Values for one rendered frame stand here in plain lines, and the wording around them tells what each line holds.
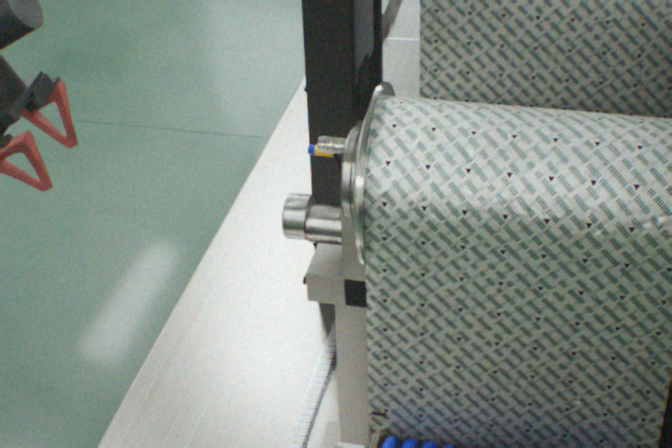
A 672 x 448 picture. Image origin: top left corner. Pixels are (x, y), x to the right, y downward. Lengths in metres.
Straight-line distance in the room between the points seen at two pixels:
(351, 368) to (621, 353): 0.27
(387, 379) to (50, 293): 2.05
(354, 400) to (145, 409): 0.25
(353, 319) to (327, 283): 0.05
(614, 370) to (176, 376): 0.53
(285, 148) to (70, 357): 1.22
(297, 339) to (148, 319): 1.52
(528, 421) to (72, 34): 3.49
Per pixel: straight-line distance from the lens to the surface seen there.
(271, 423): 1.17
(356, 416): 1.07
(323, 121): 1.18
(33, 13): 1.27
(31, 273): 2.99
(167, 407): 1.20
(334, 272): 0.96
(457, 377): 0.91
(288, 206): 0.95
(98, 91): 3.82
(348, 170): 0.84
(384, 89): 0.86
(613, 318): 0.85
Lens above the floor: 1.72
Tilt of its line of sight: 35 degrees down
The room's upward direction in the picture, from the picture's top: 2 degrees counter-clockwise
